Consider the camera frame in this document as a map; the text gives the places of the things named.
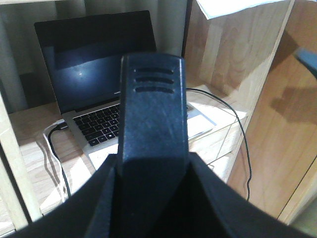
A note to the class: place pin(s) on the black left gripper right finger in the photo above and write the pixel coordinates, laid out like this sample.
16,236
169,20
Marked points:
214,210

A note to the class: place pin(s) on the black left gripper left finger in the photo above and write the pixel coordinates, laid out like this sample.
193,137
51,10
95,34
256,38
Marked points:
86,214

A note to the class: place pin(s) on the black stapler with orange tab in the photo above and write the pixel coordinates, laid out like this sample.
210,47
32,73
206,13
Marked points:
153,140

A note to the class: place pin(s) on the white paper sheet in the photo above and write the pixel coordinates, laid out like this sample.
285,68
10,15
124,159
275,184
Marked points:
216,8

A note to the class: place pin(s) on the silver laptop with black keyboard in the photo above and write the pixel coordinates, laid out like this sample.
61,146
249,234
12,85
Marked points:
83,58

